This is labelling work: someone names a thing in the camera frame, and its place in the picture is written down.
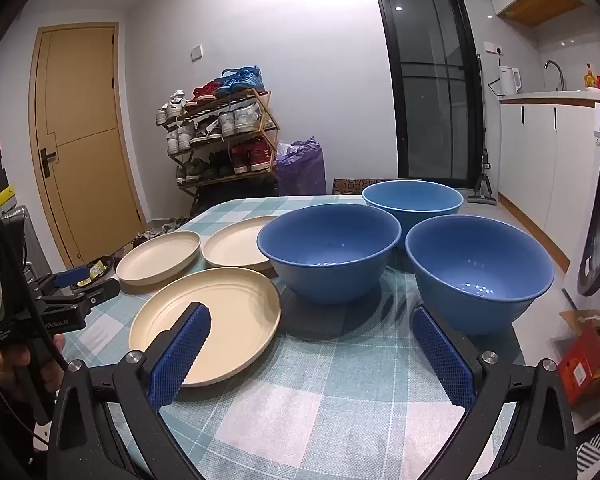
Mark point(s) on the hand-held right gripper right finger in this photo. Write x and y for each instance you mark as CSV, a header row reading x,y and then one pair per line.
x,y
442,360

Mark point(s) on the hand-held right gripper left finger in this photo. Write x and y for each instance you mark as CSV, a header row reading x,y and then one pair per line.
x,y
180,355

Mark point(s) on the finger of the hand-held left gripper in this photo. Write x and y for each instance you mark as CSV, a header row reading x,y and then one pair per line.
x,y
72,276
97,294

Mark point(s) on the large cream plate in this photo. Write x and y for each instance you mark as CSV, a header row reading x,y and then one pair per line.
x,y
230,320

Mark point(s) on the blue bowl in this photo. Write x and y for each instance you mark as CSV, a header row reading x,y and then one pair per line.
x,y
480,310
330,280
410,195

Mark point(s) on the person's left hand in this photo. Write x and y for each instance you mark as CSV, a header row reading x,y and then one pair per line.
x,y
5,367

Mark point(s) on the scattered loose sneakers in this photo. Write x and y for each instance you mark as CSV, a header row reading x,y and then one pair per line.
x,y
147,235

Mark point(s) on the wooden door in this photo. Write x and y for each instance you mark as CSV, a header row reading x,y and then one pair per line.
x,y
80,160

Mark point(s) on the teal checked tablecloth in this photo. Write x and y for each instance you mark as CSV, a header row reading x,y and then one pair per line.
x,y
330,400

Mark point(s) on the red carton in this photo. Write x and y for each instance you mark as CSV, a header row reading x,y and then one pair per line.
x,y
580,365

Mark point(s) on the stick vacuum cleaner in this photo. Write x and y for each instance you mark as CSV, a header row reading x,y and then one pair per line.
x,y
482,194

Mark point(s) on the brown patterned doormat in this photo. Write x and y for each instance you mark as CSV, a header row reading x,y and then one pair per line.
x,y
350,186

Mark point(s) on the rows of shelved sneakers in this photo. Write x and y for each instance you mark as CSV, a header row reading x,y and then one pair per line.
x,y
245,155

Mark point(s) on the white kitchen base cabinet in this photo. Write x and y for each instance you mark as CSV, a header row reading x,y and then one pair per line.
x,y
530,160

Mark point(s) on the purple plastic bag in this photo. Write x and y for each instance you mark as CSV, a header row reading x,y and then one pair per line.
x,y
302,170

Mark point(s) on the wooden shoe rack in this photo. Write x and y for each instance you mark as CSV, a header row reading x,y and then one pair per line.
x,y
266,110

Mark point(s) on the black framed glass door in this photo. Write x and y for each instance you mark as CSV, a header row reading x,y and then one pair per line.
x,y
430,110

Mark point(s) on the white electric kettle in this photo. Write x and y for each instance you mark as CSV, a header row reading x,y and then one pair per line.
x,y
509,80

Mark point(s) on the metal faucet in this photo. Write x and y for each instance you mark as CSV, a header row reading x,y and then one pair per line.
x,y
561,77

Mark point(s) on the yellow bottle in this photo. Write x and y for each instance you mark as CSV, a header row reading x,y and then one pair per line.
x,y
590,80

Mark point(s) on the white wall switch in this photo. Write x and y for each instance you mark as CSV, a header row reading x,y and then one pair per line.
x,y
196,52

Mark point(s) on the wall outlet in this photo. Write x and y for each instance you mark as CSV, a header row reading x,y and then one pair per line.
x,y
495,49

